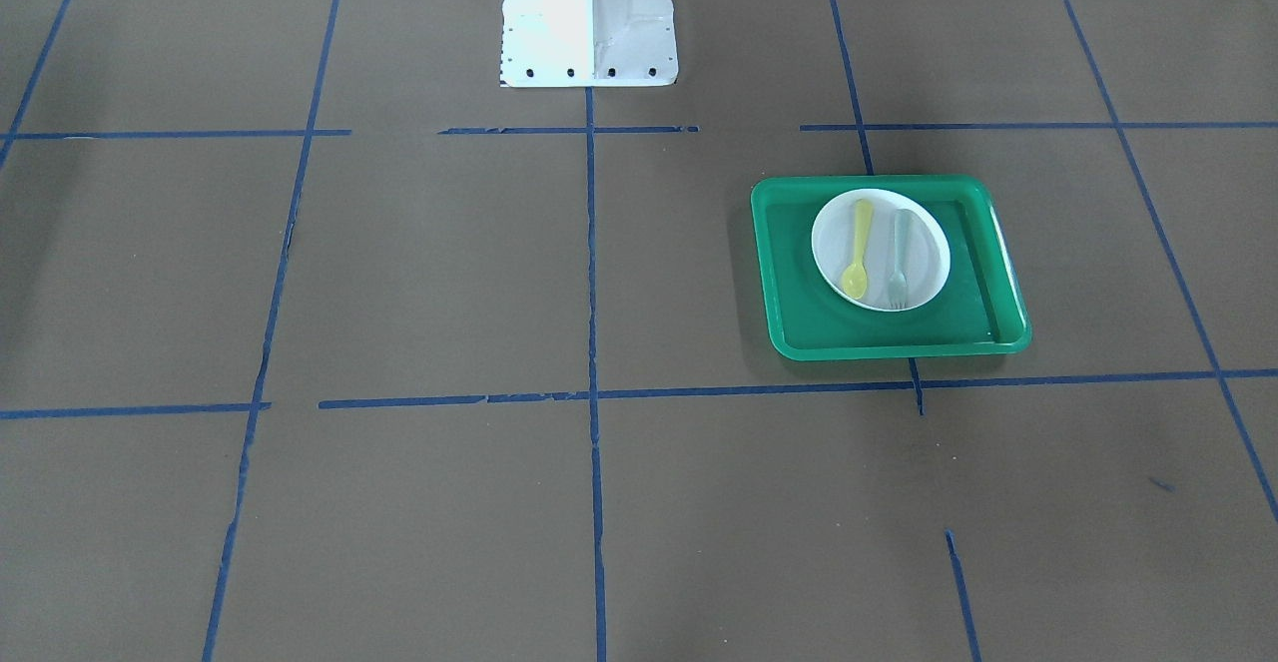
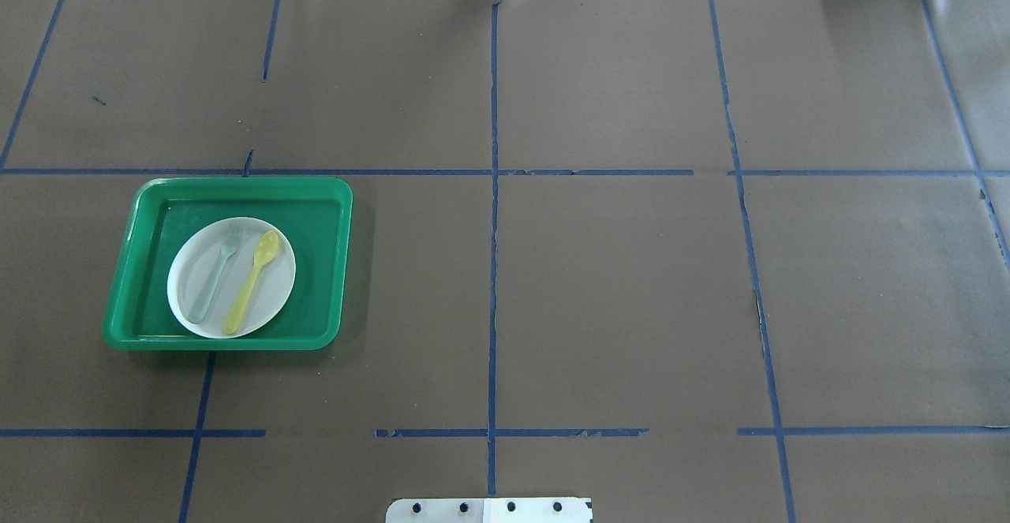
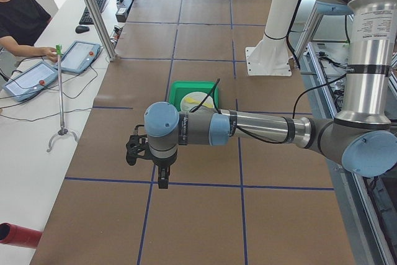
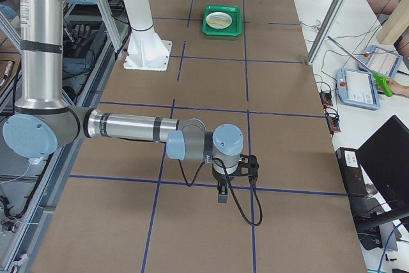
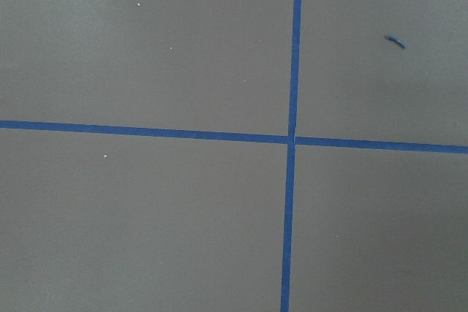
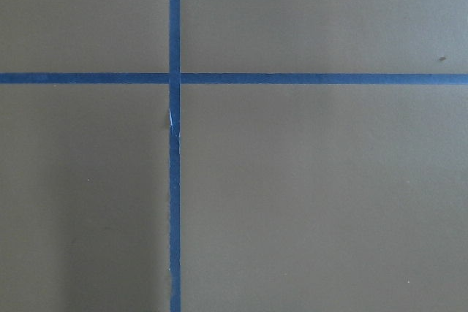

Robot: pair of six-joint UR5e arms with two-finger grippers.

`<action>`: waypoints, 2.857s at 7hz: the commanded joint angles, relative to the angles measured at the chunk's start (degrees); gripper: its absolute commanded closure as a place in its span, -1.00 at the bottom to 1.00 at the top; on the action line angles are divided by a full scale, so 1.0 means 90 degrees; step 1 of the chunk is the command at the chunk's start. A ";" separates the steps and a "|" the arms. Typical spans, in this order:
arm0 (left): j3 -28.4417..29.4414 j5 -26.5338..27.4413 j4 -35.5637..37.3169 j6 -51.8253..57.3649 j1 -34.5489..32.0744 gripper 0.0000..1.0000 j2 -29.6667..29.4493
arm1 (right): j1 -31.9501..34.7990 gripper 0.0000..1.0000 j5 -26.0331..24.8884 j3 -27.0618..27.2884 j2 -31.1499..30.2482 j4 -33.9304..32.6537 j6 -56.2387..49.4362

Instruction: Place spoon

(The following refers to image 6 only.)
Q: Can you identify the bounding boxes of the blue tape line crosswise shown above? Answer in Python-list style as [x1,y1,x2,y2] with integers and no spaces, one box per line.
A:
[1,73,467,85]

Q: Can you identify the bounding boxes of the brown paper table cover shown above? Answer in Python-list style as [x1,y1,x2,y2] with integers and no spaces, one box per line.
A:
[1,0,467,311]

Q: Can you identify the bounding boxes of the blue tape line lengthwise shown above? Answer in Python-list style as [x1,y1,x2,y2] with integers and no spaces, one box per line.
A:
[169,0,181,311]

